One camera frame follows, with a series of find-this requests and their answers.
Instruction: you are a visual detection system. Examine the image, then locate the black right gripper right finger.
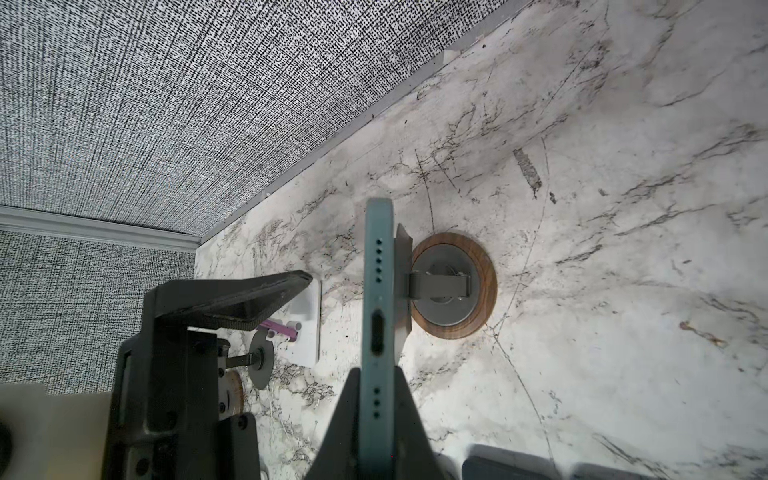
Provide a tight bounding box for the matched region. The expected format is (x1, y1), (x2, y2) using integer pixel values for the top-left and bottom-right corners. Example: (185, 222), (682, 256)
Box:
(394, 367), (444, 480)

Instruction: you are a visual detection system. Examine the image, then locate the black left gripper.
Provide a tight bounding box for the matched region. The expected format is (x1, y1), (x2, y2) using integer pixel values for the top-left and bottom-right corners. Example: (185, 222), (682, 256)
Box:
(102, 270), (312, 479)

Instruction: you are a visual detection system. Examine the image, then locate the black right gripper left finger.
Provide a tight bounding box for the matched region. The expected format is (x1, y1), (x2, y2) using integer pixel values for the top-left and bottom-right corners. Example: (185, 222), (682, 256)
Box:
(305, 368), (361, 480)

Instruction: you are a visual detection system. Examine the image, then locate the dark grey round phone stand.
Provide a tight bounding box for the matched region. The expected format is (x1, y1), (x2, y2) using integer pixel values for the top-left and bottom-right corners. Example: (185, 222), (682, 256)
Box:
(219, 329), (275, 390)

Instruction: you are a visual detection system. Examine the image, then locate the green edged phone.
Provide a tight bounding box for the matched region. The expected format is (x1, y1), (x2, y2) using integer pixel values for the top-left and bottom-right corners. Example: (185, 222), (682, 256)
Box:
(358, 198), (395, 479)

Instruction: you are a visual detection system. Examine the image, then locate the purple edged phone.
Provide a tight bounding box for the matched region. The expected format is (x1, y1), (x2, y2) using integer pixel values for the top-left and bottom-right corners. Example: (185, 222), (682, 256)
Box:
(257, 320), (299, 344)

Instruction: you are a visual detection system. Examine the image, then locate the wood base stand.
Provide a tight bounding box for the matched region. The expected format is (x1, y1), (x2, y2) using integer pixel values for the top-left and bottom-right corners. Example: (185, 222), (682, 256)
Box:
(394, 225), (498, 359)
(218, 369), (244, 420)

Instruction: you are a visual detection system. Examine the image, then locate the dark grey cased phone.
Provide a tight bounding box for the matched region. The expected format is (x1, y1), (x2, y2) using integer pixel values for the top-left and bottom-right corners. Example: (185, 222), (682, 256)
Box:
(461, 444), (562, 480)

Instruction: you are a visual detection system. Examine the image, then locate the teal edged phone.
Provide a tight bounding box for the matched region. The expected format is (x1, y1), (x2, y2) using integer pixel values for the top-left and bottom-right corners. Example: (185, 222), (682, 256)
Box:
(569, 463), (659, 480)

